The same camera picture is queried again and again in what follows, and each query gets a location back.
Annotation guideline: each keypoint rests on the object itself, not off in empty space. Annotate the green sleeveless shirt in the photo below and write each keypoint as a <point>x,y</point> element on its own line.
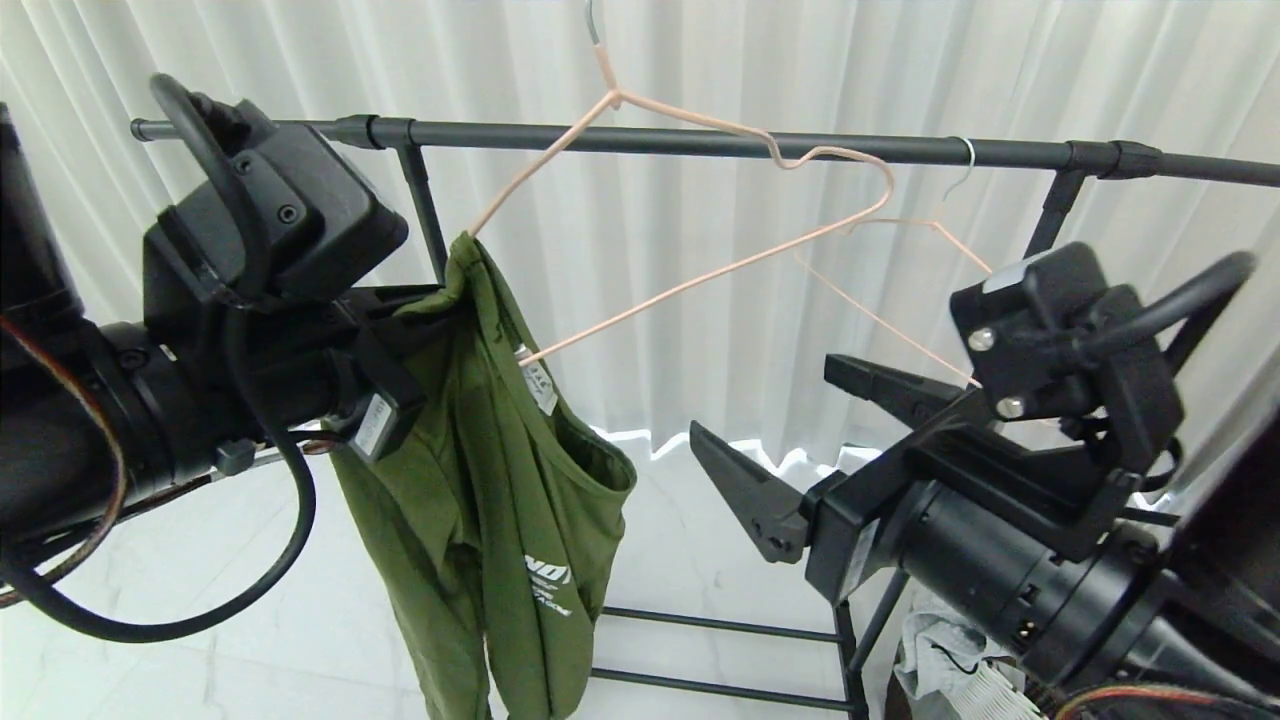
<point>480,480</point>

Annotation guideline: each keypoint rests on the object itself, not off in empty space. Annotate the pale grey shorts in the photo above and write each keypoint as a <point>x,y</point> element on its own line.
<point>940,650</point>

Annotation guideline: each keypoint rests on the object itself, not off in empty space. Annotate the pink clothes hanger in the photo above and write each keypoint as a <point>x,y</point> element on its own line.
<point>614,97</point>
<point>880,315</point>

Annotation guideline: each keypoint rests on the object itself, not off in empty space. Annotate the white curtain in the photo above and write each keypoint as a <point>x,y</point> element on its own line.
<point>300,60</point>

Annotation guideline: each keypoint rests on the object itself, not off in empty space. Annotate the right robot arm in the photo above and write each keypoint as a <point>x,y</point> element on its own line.
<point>1230,560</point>

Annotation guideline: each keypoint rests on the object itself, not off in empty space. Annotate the black clothes rack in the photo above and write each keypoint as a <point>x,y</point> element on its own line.
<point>1010,153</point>

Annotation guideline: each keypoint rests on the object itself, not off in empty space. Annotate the white laundry basket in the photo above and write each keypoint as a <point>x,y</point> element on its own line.
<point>1000,695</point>

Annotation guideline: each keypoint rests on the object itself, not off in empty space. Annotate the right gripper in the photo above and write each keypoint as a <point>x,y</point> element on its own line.
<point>1000,590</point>

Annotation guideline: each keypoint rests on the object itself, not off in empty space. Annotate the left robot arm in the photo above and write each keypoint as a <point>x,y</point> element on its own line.
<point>40,460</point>

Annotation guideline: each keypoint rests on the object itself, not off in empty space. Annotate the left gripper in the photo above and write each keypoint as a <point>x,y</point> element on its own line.
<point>260,390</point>

